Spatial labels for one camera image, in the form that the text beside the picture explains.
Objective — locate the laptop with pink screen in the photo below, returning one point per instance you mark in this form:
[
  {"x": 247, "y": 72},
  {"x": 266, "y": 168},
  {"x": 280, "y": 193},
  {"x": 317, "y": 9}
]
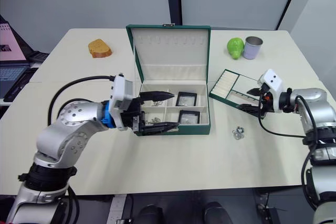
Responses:
[{"x": 10, "y": 51}]

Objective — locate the green jewelry tray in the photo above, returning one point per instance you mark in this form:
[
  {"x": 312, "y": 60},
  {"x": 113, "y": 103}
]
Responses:
[{"x": 225, "y": 82}]

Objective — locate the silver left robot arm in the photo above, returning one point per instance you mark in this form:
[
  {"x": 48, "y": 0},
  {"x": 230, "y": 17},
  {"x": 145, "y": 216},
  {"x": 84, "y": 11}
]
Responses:
[{"x": 71, "y": 121}]

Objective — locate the silver metal can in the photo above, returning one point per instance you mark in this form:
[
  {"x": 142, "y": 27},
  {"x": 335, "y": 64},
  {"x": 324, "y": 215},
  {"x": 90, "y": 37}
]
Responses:
[{"x": 252, "y": 49}]

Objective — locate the black flat device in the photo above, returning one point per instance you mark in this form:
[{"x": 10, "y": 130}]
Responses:
[{"x": 38, "y": 57}]

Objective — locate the dark rounded shape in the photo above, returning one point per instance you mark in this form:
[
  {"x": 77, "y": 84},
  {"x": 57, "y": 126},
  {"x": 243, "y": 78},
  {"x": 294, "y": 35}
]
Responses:
[
  {"x": 150, "y": 214},
  {"x": 217, "y": 213}
]

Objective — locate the green jewelry box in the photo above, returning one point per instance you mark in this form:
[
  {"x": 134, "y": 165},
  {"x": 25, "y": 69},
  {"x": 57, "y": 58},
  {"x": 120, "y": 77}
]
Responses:
[{"x": 170, "y": 51}]

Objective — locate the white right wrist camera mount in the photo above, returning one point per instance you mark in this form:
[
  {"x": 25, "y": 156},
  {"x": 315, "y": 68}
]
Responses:
[{"x": 274, "y": 82}]

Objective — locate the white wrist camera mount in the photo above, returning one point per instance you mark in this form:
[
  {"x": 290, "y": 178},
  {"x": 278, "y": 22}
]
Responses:
[
  {"x": 120, "y": 90},
  {"x": 274, "y": 82}
]

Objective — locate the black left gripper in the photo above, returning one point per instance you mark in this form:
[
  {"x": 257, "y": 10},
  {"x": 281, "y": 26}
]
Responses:
[{"x": 131, "y": 120}]

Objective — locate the green pear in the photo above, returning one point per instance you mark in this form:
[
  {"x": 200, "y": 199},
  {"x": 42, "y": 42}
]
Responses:
[{"x": 235, "y": 47}]

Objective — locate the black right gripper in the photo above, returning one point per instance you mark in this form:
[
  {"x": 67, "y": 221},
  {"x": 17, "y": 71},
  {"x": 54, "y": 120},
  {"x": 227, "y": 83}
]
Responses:
[{"x": 265, "y": 106}]

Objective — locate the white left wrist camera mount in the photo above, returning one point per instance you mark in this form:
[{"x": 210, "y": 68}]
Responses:
[{"x": 120, "y": 90}]

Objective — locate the brown bread slice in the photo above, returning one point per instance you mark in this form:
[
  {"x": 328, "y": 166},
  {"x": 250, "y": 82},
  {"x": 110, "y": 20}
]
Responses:
[{"x": 99, "y": 48}]

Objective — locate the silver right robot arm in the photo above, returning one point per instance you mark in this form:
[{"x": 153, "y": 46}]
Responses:
[{"x": 315, "y": 108}]

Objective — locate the black framed display case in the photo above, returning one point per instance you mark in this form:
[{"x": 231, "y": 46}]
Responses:
[
  {"x": 189, "y": 117},
  {"x": 186, "y": 99}
]

